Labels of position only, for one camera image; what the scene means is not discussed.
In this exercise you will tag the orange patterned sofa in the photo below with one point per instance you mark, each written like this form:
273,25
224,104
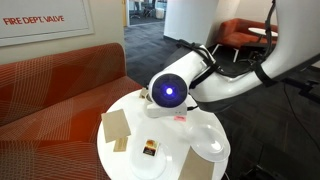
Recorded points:
50,112

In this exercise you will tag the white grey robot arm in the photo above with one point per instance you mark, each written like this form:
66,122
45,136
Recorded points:
215,86

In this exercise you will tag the distant orange armchair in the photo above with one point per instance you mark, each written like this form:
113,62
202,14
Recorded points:
236,32

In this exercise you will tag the fire dept valve sign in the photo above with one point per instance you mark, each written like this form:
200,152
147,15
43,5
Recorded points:
26,21

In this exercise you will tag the small white plate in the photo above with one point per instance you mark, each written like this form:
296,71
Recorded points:
148,167

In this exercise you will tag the brown napkin near small plate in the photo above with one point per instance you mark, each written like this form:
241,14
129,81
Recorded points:
115,125

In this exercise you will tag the brown napkin beside large plate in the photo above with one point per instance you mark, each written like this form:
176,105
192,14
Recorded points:
196,167

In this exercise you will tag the round white table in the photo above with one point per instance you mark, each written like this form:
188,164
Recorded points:
165,130

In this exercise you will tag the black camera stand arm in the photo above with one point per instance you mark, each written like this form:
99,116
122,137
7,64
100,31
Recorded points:
304,88

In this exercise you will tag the distant white side table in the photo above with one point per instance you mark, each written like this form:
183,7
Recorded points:
260,31

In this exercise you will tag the large white plate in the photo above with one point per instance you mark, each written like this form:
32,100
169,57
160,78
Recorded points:
209,143

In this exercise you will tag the brown napkin under mug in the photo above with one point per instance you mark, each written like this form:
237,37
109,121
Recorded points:
143,93

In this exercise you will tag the white cartoon print mug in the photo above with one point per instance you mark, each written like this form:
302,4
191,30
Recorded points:
148,99

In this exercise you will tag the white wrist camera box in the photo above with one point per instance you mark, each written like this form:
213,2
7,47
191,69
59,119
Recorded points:
155,111

